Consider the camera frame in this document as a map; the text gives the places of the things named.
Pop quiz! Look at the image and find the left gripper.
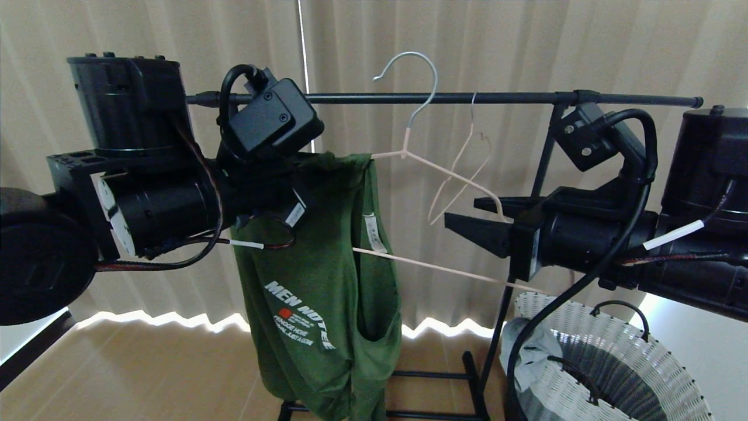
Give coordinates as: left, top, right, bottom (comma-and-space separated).
96, 153, 317, 258

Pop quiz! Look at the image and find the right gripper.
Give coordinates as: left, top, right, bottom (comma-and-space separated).
444, 187, 659, 284

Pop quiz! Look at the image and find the window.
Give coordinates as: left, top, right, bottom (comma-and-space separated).
0, 307, 78, 394

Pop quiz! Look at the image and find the white laundry basket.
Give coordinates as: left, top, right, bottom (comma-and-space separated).
503, 292, 717, 421

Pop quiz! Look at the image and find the black clothes rack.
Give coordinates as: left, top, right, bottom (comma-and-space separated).
187, 89, 704, 421

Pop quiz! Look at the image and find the pink clothes hanger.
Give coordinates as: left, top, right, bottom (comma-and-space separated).
351, 51, 551, 296
428, 92, 495, 226

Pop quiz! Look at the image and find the pale grey garment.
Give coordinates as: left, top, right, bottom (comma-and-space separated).
499, 318, 565, 394

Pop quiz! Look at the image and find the green sleeveless shirt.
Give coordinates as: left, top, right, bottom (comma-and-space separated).
230, 151, 404, 421

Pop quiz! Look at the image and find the beige curtain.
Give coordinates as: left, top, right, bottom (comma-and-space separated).
0, 0, 748, 341

